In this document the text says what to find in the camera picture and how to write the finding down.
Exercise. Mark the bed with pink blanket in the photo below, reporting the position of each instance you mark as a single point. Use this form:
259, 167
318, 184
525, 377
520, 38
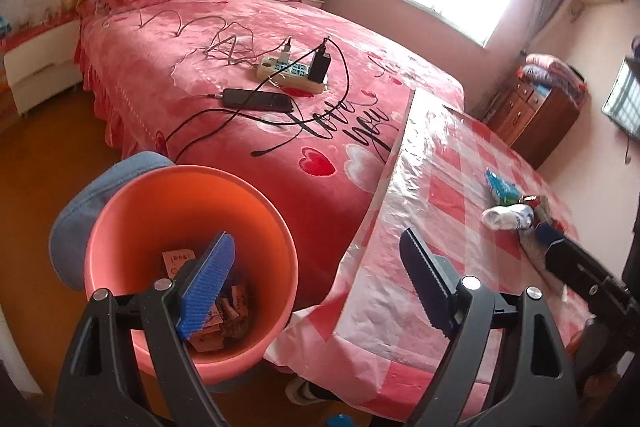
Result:
240, 137

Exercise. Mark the red white checkered tablecloth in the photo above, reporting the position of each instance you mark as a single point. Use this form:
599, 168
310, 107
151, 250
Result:
450, 187

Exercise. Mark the red green wrapper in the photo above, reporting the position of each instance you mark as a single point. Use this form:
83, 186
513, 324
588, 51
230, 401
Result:
536, 206

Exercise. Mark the white shoe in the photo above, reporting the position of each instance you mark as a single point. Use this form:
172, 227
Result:
302, 393

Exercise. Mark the white charger plug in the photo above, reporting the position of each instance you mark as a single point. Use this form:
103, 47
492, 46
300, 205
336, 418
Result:
286, 53

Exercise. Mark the white red nightstand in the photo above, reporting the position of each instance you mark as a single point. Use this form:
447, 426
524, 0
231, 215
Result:
40, 62

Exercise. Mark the blue grey stool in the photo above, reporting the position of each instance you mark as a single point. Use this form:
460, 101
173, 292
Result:
80, 217

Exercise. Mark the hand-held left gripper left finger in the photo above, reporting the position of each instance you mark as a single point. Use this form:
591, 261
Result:
212, 277

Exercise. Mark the teal plastic wrapper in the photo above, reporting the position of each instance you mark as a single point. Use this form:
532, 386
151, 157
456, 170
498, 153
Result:
502, 186

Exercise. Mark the orange plastic bin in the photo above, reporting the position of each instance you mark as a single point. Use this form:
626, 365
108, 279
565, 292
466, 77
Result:
200, 192

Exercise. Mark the white packet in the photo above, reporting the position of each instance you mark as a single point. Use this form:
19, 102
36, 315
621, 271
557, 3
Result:
505, 217

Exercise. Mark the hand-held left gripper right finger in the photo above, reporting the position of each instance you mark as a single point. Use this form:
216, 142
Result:
425, 287

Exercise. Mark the black charger plug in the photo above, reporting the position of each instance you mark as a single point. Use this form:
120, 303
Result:
320, 66

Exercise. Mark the stack of folded quilts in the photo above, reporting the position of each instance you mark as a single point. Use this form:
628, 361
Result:
552, 74

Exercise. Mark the torn cardboard box pieces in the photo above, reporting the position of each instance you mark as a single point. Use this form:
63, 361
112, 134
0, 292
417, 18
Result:
236, 307

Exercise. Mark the brown wooden dresser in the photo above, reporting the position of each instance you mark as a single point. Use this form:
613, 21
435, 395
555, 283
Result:
535, 127

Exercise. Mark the white power strip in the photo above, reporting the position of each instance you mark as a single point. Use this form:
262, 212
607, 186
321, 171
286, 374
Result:
290, 74

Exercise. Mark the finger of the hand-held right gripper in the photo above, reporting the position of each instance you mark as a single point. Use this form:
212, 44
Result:
575, 269

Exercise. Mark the black power bank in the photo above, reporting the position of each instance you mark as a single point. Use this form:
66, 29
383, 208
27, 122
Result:
257, 100

